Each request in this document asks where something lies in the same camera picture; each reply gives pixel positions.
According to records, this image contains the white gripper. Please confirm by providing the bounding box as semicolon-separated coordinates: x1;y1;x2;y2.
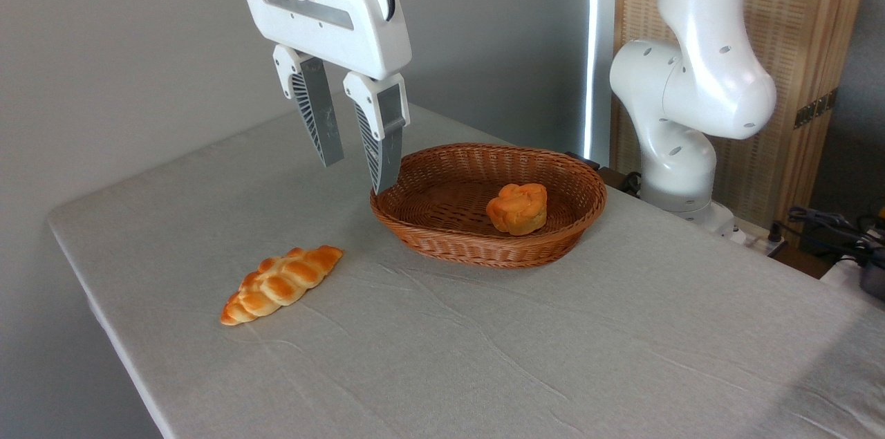
239;0;413;196

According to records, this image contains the round orange bread roll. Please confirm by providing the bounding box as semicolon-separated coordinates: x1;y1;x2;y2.
485;183;548;236

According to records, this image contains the braided golden bread loaf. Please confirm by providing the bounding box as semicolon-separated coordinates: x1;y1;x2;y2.
220;245;344;326

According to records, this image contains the brown wicker basket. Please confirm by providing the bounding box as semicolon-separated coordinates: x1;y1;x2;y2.
369;142;608;269

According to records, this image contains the white vertical light strip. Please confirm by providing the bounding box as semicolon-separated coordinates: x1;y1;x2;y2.
582;0;618;167

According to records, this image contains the black table clamp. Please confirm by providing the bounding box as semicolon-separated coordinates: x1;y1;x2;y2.
565;151;642;196

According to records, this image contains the grey tablecloth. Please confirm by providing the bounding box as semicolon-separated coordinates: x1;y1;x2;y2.
46;86;885;439

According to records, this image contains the white power strip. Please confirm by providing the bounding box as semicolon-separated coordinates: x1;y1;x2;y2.
719;216;789;254

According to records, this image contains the brass screen hinge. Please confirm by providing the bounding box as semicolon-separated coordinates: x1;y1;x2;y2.
793;87;839;130

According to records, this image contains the black cable bundle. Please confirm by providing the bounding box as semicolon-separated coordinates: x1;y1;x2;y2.
770;205;885;268

